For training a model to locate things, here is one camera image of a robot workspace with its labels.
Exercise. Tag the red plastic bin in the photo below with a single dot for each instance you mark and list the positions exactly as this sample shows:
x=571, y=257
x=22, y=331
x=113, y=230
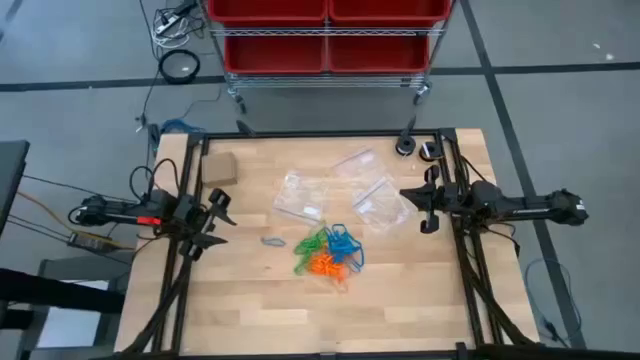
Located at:
x=390, y=10
x=275, y=55
x=377, y=55
x=265, y=10

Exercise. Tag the clear plastic zip bag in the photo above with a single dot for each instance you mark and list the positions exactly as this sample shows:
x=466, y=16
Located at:
x=382, y=205
x=357, y=167
x=300, y=197

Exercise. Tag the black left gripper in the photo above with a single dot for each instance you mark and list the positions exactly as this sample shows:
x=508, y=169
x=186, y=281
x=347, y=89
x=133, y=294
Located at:
x=192, y=217

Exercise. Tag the red tape strip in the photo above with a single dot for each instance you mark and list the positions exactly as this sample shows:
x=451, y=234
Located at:
x=149, y=220

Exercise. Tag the orange rubber band bunch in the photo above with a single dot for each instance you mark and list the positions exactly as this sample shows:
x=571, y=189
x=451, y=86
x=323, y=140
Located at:
x=325, y=265

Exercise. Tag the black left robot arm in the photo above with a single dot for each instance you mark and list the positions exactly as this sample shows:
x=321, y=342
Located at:
x=95, y=207

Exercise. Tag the black power brick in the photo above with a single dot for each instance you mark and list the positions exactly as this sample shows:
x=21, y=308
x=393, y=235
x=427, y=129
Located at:
x=92, y=241

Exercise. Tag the green rubber band bunch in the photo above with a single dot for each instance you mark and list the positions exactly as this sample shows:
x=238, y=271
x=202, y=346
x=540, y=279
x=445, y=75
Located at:
x=310, y=245

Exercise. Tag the black desk panel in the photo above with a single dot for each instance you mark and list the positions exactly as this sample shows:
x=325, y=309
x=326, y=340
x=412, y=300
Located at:
x=10, y=170

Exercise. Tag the small cardboard box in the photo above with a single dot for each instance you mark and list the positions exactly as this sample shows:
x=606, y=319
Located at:
x=220, y=169

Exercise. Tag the blue rubber band bunch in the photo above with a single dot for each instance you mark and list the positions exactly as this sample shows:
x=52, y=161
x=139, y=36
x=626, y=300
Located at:
x=340, y=245

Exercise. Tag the white power strip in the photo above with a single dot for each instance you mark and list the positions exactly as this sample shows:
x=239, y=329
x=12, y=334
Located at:
x=167, y=24

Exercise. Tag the black angled strut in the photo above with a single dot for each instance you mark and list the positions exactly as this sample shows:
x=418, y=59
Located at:
x=411, y=126
x=245, y=128

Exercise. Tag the black aluminium table frame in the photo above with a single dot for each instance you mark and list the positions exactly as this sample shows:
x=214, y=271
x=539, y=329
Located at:
x=325, y=134

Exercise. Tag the black beam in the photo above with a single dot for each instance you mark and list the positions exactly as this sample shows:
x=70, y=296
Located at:
x=50, y=292

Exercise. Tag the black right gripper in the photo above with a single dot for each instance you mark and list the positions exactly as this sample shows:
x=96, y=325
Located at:
x=447, y=197

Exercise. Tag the black power adapter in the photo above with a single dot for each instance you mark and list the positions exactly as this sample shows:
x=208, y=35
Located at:
x=185, y=7

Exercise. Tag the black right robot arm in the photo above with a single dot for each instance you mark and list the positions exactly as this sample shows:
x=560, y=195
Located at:
x=525, y=205

